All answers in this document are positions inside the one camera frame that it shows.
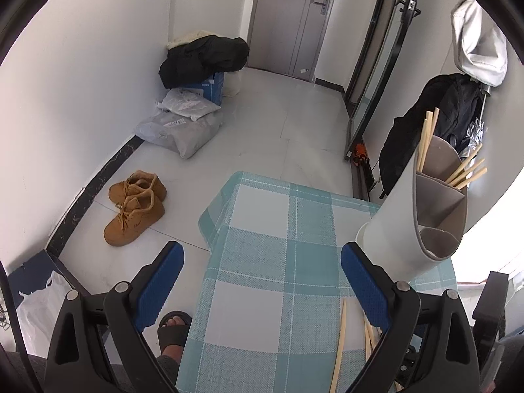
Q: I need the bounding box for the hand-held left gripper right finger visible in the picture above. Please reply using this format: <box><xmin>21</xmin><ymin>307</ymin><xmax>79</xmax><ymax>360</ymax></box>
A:
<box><xmin>340</xmin><ymin>241</ymin><xmax>480</xmax><ymax>393</ymax></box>

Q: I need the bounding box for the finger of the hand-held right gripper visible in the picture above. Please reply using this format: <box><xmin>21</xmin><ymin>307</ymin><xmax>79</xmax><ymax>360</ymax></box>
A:
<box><xmin>472</xmin><ymin>272</ymin><xmax>509</xmax><ymax>382</ymax></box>

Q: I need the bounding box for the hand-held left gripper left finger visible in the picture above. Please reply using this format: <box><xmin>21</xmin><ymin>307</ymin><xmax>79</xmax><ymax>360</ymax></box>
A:
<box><xmin>43</xmin><ymin>241</ymin><xmax>186</xmax><ymax>393</ymax></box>

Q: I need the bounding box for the grey white utensil holder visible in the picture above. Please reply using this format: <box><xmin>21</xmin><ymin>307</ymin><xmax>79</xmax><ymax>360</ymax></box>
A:
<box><xmin>355</xmin><ymin>135</ymin><xmax>470</xmax><ymax>284</ymax></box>

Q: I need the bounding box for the person's foot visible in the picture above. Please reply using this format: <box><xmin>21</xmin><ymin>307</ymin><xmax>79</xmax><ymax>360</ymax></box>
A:
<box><xmin>162</xmin><ymin>314</ymin><xmax>186</xmax><ymax>360</ymax></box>

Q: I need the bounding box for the black slipper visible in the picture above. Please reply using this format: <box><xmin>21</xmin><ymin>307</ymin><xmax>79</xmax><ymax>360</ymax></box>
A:
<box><xmin>157</xmin><ymin>310</ymin><xmax>193</xmax><ymax>350</ymax></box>

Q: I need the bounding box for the bright window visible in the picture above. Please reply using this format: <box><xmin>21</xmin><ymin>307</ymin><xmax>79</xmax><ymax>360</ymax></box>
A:
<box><xmin>452</xmin><ymin>164</ymin><xmax>524</xmax><ymax>293</ymax></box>

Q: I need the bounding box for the tan suede boot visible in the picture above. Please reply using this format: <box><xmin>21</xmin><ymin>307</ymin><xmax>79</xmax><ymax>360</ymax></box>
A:
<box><xmin>108</xmin><ymin>171</ymin><xmax>168</xmax><ymax>205</ymax></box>
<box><xmin>103</xmin><ymin>190</ymin><xmax>166</xmax><ymax>247</ymax></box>

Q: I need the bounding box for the grey trouser leg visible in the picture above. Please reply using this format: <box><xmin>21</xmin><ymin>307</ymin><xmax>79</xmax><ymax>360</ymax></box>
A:
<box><xmin>155</xmin><ymin>353</ymin><xmax>181</xmax><ymax>393</ymax></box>

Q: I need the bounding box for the teal checked tablecloth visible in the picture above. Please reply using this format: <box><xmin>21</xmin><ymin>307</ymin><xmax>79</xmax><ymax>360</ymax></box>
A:
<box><xmin>176</xmin><ymin>171</ymin><xmax>460</xmax><ymax>393</ymax></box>

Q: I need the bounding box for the white plastic bag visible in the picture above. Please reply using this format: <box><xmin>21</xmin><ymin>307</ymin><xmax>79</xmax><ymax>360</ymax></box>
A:
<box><xmin>16</xmin><ymin>271</ymin><xmax>79</xmax><ymax>355</ymax></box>

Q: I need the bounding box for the orange tool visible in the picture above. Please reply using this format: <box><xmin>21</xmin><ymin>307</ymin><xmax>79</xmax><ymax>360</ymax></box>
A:
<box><xmin>351</xmin><ymin>143</ymin><xmax>369</xmax><ymax>167</ymax></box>

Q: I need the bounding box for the grey plastic parcel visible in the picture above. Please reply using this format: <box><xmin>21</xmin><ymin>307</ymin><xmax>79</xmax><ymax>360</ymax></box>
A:
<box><xmin>133</xmin><ymin>110</ymin><xmax>224</xmax><ymax>160</ymax></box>

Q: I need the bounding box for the silver folded umbrella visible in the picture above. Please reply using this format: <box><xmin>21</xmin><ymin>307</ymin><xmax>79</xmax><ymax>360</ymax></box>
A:
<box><xmin>458</xmin><ymin>116</ymin><xmax>489</xmax><ymax>161</ymax></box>

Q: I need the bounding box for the white plastic parcel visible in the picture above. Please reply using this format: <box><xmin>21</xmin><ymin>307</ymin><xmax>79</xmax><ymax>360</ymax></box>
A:
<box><xmin>156</xmin><ymin>87</ymin><xmax>222</xmax><ymax>122</ymax></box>

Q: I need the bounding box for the black hanging coat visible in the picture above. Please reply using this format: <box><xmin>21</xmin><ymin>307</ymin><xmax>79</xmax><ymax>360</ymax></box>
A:
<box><xmin>378</xmin><ymin>73</ymin><xmax>486</xmax><ymax>199</ymax></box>

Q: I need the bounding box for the blue white cardboard box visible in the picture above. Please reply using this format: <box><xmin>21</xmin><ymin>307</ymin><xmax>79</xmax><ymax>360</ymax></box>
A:
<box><xmin>186</xmin><ymin>71</ymin><xmax>226</xmax><ymax>105</ymax></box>

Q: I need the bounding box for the white sack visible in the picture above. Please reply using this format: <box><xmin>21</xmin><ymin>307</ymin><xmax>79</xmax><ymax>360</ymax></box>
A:
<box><xmin>223</xmin><ymin>71</ymin><xmax>243</xmax><ymax>97</ymax></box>

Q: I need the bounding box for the black framed glass door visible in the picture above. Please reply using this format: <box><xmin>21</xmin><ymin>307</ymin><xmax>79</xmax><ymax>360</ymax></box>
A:
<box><xmin>343</xmin><ymin>0</ymin><xmax>423</xmax><ymax>165</ymax></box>

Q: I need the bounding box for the black jacket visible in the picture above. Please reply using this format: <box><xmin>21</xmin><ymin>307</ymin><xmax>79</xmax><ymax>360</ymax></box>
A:
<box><xmin>158</xmin><ymin>36</ymin><xmax>251</xmax><ymax>90</ymax></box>

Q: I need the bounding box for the cream cloth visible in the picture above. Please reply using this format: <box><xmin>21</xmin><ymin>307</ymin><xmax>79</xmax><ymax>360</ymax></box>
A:
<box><xmin>166</xmin><ymin>29</ymin><xmax>214</xmax><ymax>50</ymax></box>

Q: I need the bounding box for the white hanging jacket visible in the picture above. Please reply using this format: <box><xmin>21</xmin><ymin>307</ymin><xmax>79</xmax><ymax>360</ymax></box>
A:
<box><xmin>450</xmin><ymin>0</ymin><xmax>509</xmax><ymax>89</ymax></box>

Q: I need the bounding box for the grey door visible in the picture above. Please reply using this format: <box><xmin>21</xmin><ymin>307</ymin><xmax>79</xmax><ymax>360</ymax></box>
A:
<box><xmin>246</xmin><ymin>0</ymin><xmax>343</xmax><ymax>81</ymax></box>

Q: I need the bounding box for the black cable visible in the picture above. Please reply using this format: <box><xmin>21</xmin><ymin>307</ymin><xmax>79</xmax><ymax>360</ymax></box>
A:
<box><xmin>0</xmin><ymin>260</ymin><xmax>26</xmax><ymax>377</ymax></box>

